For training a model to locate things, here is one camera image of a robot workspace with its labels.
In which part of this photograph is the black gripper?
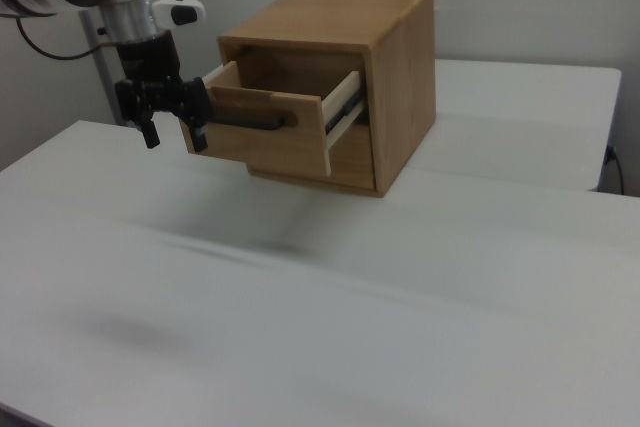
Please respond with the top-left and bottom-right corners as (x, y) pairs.
(114, 29), (210, 154)

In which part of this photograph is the wooden drawer with black handle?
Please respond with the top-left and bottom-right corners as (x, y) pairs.
(179, 60), (365, 178)

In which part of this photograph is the wooden cabinet box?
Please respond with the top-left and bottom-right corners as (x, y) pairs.
(217, 0), (437, 199)

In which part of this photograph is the aluminium frame post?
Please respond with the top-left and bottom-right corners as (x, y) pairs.
(79, 9), (126, 127)

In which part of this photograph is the thin dark arm cable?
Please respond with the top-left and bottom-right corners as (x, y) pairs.
(14, 16), (121, 61)

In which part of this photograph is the black floor cable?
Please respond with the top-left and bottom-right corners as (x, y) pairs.
(605, 145), (627, 195)

